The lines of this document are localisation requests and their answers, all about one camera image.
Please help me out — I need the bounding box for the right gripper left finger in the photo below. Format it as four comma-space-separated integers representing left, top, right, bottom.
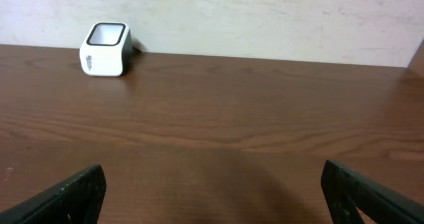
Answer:
1, 164, 107, 224

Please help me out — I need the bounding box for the white barcode scanner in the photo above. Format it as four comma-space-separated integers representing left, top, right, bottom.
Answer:
79, 22, 133, 77

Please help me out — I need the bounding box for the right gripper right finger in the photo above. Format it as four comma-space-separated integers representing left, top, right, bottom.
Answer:
321, 160, 423, 224

